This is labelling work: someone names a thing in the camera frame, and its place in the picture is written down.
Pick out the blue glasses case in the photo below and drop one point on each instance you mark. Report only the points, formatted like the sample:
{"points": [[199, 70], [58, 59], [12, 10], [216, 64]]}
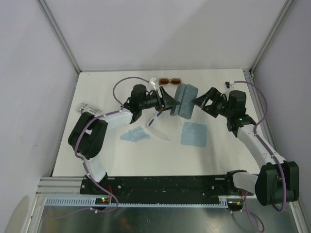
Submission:
{"points": [[185, 94]]}

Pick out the blue cleaning cloth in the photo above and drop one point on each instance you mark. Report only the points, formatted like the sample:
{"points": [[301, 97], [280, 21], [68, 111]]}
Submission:
{"points": [[194, 134], [135, 135]]}

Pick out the white frame sunglasses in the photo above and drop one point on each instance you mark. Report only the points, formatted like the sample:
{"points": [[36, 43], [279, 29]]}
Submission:
{"points": [[165, 127]]}

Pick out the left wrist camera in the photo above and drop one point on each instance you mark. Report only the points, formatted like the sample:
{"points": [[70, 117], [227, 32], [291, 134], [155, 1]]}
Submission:
{"points": [[153, 83]]}

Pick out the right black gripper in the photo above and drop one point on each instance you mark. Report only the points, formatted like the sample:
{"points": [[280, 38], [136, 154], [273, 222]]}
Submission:
{"points": [[215, 96]]}

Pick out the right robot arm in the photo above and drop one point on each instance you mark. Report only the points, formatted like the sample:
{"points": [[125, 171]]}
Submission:
{"points": [[278, 179]]}

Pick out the crumpled blue cleaning cloth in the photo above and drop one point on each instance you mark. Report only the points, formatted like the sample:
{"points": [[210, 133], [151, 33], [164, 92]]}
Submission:
{"points": [[135, 135]]}

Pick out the brown sunglasses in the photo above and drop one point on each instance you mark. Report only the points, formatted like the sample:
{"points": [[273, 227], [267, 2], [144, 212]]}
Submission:
{"points": [[173, 81]]}

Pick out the aluminium frame rail front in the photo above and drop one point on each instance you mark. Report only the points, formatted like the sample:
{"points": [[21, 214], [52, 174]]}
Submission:
{"points": [[59, 186]]}

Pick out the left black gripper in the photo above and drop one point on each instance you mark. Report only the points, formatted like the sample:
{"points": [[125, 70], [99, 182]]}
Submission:
{"points": [[165, 100]]}

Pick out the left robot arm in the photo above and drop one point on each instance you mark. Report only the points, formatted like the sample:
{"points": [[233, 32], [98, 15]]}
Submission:
{"points": [[88, 134]]}

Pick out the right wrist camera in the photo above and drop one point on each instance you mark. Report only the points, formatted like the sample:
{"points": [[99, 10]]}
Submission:
{"points": [[229, 84]]}

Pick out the right aluminium corner post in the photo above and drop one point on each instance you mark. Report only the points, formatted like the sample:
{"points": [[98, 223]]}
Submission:
{"points": [[278, 23]]}

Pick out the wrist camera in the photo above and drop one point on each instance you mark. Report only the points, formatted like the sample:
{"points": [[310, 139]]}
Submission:
{"points": [[229, 84], [153, 83]]}

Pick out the left aluminium corner post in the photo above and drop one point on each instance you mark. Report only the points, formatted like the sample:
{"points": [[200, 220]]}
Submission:
{"points": [[58, 34]]}

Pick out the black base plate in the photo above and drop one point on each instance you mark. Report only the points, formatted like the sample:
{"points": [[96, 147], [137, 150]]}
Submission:
{"points": [[175, 190]]}

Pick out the newspaper print pouch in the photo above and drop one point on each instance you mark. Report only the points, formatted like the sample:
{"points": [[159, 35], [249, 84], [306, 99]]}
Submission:
{"points": [[85, 107]]}

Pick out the aluminium corner post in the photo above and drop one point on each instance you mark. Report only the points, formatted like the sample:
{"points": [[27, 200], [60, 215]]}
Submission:
{"points": [[278, 23], [58, 34]]}

